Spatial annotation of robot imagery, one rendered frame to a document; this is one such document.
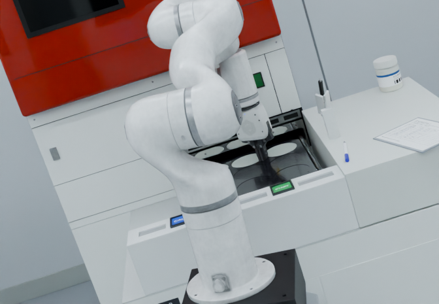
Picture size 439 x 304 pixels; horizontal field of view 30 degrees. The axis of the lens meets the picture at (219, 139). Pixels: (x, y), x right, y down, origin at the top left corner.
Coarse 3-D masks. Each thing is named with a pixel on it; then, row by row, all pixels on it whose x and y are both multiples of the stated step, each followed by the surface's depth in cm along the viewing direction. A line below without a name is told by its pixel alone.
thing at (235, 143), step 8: (296, 120) 255; (272, 128) 255; (280, 128) 255; (288, 128) 256; (296, 128) 256; (304, 128) 256; (224, 144) 256; (232, 144) 256; (240, 144) 256; (192, 152) 257; (200, 152) 256; (208, 152) 256; (216, 152) 256
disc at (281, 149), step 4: (280, 144) 252; (284, 144) 250; (288, 144) 249; (292, 144) 248; (296, 144) 247; (272, 148) 250; (276, 148) 249; (280, 148) 248; (284, 148) 247; (288, 148) 246; (292, 148) 245; (268, 152) 248; (272, 152) 247; (276, 152) 246; (280, 152) 245; (284, 152) 244; (268, 156) 245; (272, 156) 244
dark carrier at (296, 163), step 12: (276, 144) 253; (300, 144) 246; (240, 156) 253; (276, 156) 242; (288, 156) 240; (300, 156) 237; (240, 168) 242; (252, 168) 240; (264, 168) 237; (276, 168) 233; (288, 168) 231; (300, 168) 228; (312, 168) 224; (240, 180) 233; (252, 180) 230; (264, 180) 227; (276, 180) 224; (240, 192) 224
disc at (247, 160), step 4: (244, 156) 251; (248, 156) 250; (252, 156) 249; (256, 156) 248; (236, 160) 250; (240, 160) 249; (244, 160) 248; (248, 160) 247; (252, 160) 246; (256, 160) 244; (232, 164) 248; (236, 164) 247; (240, 164) 246; (244, 164) 244; (248, 164) 243
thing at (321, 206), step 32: (256, 192) 204; (288, 192) 197; (320, 192) 196; (160, 224) 203; (256, 224) 198; (288, 224) 198; (320, 224) 199; (352, 224) 199; (160, 256) 198; (192, 256) 199; (160, 288) 200
